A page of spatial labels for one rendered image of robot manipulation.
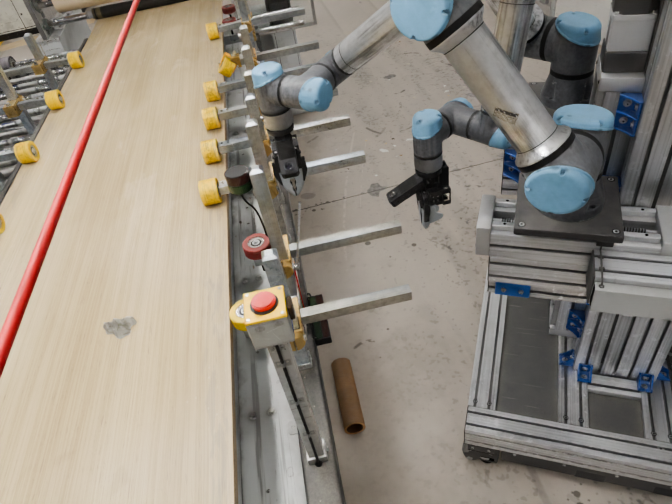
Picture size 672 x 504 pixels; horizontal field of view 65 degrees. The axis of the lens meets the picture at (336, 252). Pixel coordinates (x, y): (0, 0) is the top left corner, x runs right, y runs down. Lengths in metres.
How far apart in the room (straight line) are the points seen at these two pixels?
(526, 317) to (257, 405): 1.12
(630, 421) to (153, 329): 1.47
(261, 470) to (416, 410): 0.89
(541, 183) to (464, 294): 1.49
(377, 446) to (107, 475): 1.13
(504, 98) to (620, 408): 1.25
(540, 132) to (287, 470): 0.95
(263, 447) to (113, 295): 0.57
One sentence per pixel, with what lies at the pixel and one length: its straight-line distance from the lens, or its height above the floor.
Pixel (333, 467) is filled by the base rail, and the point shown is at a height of 0.70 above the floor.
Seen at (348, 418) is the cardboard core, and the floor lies 0.08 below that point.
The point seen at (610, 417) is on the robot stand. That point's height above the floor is 0.21.
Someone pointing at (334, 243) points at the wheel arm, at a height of 0.85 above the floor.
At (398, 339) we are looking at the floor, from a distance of 2.33.
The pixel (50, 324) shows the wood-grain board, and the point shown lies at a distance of 1.56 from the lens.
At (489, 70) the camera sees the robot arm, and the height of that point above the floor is 1.42.
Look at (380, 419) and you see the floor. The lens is 2.12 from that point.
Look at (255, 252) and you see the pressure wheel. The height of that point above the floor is 0.90.
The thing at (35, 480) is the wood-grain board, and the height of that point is 0.90.
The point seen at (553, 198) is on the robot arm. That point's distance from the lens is 1.08.
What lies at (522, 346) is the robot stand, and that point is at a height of 0.21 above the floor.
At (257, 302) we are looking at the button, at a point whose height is 1.23.
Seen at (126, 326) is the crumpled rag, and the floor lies 0.90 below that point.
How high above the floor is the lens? 1.84
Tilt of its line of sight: 42 degrees down
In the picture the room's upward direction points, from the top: 11 degrees counter-clockwise
